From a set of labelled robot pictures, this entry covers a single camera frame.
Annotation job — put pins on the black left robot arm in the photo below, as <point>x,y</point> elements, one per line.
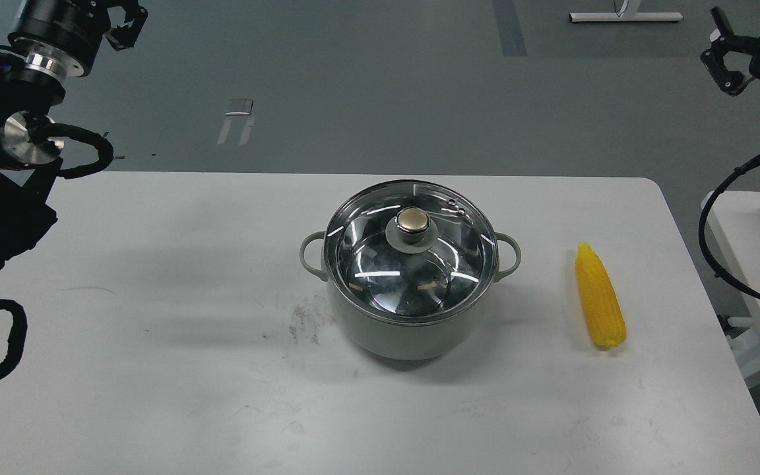
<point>34,152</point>

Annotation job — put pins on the grey-green cooking pot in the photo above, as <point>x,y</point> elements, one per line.
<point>395,340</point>

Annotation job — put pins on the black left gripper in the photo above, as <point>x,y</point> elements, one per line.
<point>76,28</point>

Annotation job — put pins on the yellow corn cob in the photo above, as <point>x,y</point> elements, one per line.
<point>600,306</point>

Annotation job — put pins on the white furniture base bar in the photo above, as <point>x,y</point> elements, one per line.
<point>639,17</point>

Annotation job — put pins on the glass pot lid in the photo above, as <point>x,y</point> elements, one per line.
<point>410,251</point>

